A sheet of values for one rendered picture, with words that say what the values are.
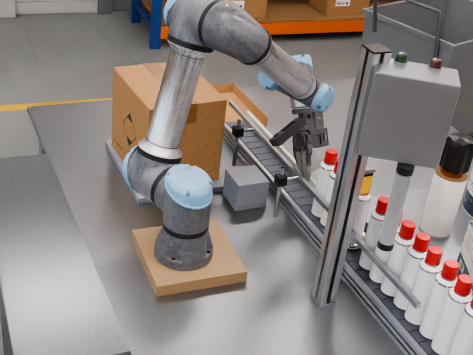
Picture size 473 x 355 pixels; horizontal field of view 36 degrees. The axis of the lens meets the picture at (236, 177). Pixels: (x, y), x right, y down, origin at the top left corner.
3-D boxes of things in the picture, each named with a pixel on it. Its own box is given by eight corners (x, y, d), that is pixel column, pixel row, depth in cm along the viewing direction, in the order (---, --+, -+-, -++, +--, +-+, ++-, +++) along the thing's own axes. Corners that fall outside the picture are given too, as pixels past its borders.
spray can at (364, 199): (364, 248, 194) (379, 183, 184) (348, 253, 192) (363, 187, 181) (352, 237, 198) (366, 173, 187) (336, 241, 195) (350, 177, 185)
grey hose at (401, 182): (395, 249, 161) (418, 168, 150) (382, 252, 160) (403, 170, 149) (386, 240, 164) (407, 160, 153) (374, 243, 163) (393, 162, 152)
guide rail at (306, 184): (419, 308, 165) (420, 303, 164) (414, 309, 164) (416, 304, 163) (231, 103, 246) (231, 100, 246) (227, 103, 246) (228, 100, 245)
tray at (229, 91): (266, 127, 260) (267, 117, 258) (198, 134, 250) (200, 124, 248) (233, 91, 283) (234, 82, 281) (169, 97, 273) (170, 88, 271)
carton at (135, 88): (219, 179, 222) (227, 99, 208) (145, 193, 212) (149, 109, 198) (179, 134, 244) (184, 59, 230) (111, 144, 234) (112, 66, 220)
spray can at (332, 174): (341, 227, 202) (355, 163, 191) (327, 231, 199) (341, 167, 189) (330, 217, 205) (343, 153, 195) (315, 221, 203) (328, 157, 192)
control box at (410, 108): (437, 170, 151) (462, 86, 141) (356, 155, 153) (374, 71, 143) (435, 148, 159) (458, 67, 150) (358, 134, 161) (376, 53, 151)
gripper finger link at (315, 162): (326, 179, 211) (323, 148, 211) (308, 182, 209) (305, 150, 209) (321, 179, 214) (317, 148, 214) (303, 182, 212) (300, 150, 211)
